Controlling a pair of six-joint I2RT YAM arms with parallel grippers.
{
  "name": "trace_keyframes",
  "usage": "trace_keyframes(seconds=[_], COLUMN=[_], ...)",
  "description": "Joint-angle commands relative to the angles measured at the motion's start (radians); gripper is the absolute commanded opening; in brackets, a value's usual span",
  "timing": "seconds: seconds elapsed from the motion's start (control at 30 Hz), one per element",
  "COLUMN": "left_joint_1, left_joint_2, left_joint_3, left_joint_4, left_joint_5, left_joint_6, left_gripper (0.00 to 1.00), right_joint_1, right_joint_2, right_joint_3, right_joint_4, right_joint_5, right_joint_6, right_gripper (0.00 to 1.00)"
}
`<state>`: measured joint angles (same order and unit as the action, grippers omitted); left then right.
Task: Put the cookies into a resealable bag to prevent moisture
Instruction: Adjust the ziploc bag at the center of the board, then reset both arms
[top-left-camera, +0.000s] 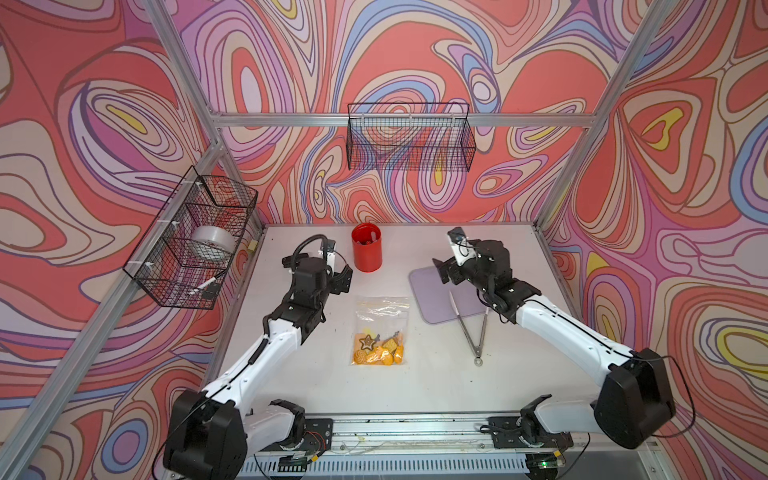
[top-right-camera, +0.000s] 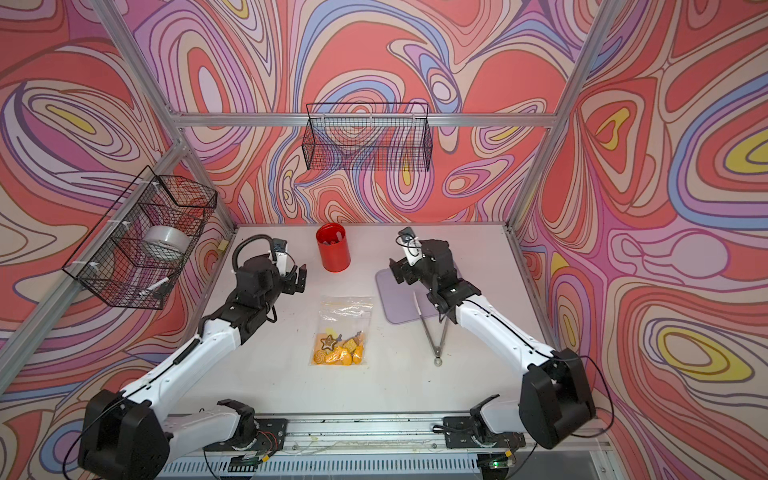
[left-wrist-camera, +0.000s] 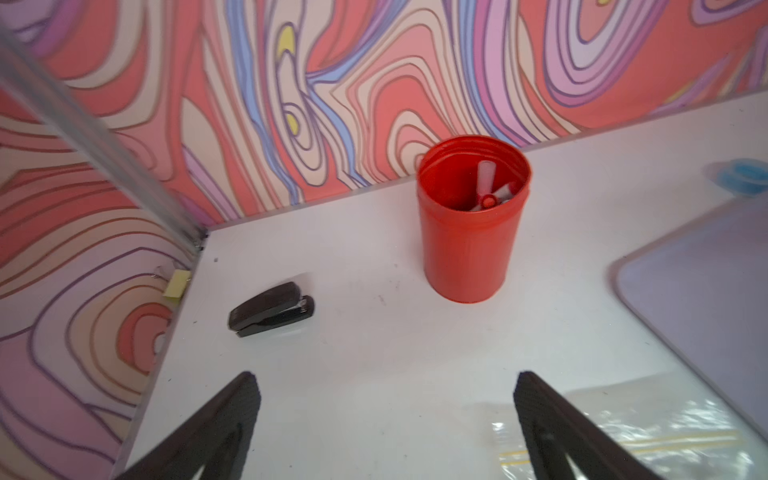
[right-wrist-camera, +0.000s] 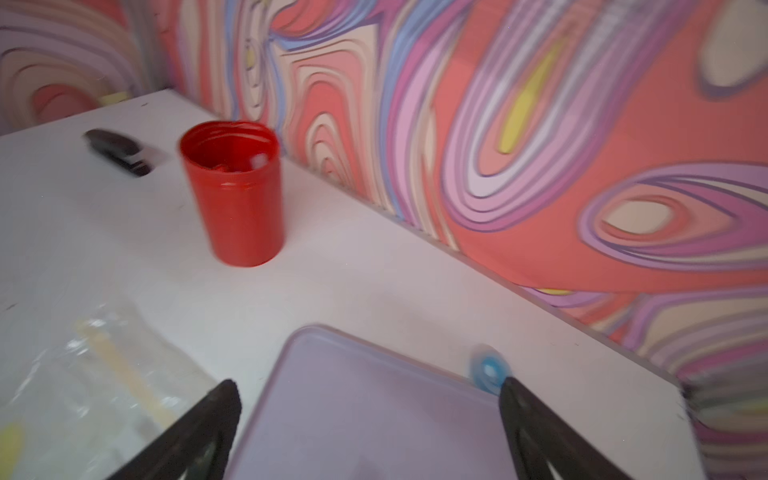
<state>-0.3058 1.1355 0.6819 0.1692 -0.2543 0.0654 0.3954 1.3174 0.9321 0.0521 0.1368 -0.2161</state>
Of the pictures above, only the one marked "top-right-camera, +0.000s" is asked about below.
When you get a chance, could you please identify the brown star cookie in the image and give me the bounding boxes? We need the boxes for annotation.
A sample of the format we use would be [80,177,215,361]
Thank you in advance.
[320,335,341,351]

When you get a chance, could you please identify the clear bag with yellow lion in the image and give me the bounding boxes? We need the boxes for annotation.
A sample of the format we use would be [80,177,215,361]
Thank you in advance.
[310,296,374,367]

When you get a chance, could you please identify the orange shell cookie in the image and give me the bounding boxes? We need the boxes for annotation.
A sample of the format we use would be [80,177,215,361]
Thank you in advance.
[313,350,329,365]

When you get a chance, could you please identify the yellow waffle cookie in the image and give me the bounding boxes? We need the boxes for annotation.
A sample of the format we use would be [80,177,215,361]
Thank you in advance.
[342,339,358,353]

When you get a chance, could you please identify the orange fish cookie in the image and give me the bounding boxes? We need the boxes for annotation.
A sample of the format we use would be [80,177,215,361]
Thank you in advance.
[324,348,353,366]
[352,345,364,364]

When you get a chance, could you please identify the steel tongs with silicone tips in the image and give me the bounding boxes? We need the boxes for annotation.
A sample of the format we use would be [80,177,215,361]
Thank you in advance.
[413,292,448,367]

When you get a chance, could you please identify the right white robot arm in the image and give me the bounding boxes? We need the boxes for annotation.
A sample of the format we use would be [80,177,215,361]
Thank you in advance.
[389,227,597,449]

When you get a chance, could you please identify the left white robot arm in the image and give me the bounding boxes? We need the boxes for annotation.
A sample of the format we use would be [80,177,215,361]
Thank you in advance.
[68,234,307,479]

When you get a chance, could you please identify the lilac plastic tray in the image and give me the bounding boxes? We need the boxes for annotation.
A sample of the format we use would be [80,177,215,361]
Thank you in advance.
[375,269,438,325]

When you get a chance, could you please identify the red cylindrical cup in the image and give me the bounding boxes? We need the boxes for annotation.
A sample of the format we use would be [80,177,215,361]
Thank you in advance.
[315,223,351,273]

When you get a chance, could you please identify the white marker in basket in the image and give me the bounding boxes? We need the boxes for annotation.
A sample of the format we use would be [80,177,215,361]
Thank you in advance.
[140,276,170,296]

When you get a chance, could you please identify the black wire basket at back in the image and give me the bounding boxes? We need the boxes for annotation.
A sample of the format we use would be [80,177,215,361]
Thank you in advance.
[301,101,433,172]

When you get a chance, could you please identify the black wire basket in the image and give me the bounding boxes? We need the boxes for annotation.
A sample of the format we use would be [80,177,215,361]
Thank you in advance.
[301,101,433,172]
[62,167,218,310]

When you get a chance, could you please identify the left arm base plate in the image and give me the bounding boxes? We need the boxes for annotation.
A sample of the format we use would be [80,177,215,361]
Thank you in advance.
[203,418,288,476]

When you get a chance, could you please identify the black wire basket on left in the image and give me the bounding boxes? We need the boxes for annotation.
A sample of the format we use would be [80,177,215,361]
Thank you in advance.
[62,167,218,310]

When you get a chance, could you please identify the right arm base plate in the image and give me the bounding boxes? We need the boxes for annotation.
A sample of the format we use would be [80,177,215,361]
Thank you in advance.
[432,415,526,452]

